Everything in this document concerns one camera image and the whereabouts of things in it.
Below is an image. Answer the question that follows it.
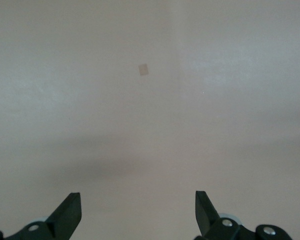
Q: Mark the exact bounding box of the brown square tape patch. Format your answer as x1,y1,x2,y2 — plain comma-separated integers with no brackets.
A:
138,63,150,77

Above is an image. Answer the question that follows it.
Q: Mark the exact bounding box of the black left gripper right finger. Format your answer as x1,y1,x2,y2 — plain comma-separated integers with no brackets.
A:
193,190,260,240

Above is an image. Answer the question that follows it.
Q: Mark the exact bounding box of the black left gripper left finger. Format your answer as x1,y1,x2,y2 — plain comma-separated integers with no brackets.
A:
3,192,82,240

